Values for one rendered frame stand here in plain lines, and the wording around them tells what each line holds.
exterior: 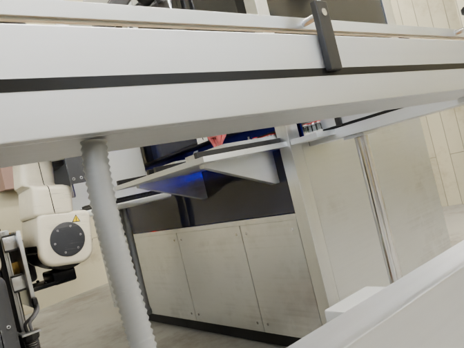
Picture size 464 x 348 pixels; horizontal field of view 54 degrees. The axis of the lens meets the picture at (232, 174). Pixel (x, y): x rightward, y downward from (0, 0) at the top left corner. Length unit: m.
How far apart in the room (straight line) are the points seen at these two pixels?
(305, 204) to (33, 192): 0.94
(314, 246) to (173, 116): 1.37
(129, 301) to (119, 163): 2.07
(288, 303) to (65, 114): 1.66
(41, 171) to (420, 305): 1.16
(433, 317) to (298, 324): 1.24
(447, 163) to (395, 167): 2.99
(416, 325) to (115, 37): 0.55
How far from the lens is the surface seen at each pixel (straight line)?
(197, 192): 2.15
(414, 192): 2.37
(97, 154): 0.41
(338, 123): 1.70
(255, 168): 1.72
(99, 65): 0.41
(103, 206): 0.40
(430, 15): 5.32
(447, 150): 5.22
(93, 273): 5.32
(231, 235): 2.10
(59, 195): 1.48
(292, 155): 1.73
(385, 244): 1.75
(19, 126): 0.37
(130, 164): 2.49
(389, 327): 0.67
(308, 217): 1.74
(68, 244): 1.47
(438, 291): 0.78
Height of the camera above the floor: 0.78
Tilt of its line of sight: 1 degrees up
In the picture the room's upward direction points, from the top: 14 degrees counter-clockwise
